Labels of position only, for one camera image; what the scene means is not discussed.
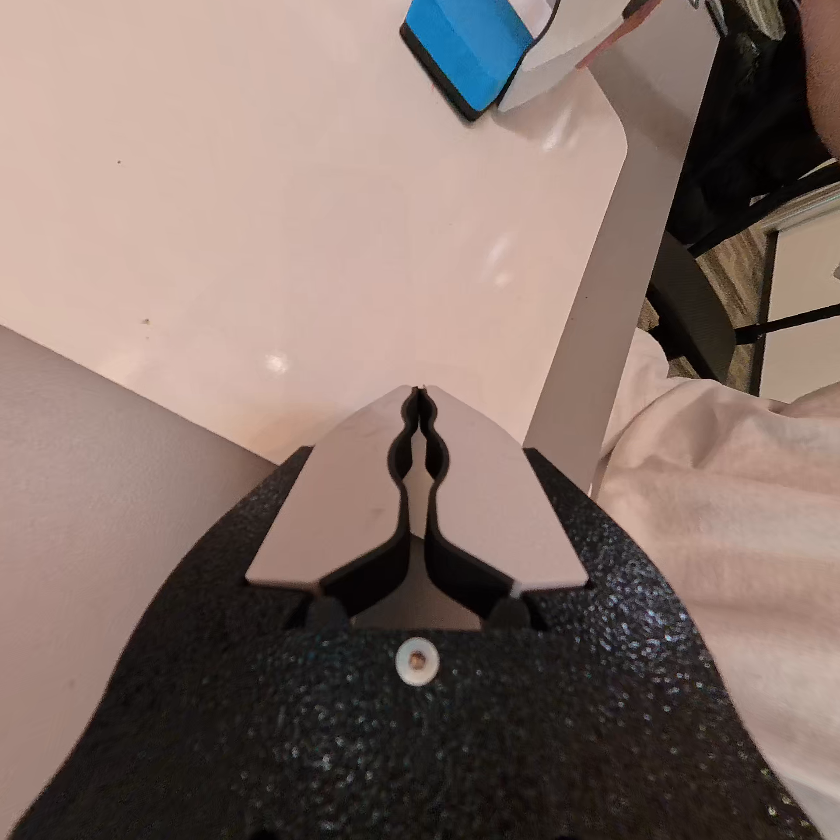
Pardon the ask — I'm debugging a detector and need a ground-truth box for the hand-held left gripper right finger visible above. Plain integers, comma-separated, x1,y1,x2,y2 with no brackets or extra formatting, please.
419,385,589,618

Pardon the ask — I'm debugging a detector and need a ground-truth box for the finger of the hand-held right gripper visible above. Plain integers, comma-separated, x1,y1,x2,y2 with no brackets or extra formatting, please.
512,0,560,30
495,0,634,114

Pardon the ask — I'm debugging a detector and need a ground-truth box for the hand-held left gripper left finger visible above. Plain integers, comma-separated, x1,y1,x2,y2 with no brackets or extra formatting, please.
245,385,421,618

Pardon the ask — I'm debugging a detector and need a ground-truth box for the blue foam eraser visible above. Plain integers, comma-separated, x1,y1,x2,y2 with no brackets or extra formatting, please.
399,0,536,123

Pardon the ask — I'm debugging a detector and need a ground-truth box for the white whiteboard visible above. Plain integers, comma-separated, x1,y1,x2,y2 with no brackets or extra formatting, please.
0,0,630,463

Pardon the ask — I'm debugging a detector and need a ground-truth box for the person's right forearm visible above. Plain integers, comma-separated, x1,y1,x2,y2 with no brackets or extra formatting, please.
797,0,840,158

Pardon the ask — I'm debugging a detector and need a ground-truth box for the person's right hand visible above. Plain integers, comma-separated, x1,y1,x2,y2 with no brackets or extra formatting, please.
574,0,660,70

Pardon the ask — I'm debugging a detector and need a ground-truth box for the person's white shirt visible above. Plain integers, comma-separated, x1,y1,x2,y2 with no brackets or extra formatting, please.
591,328,840,840

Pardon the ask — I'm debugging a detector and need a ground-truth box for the black mesh office chair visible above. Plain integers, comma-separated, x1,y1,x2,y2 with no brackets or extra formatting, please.
646,0,840,398

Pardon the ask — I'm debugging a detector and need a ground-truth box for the white cabinet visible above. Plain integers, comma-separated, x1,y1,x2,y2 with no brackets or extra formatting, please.
764,197,840,403

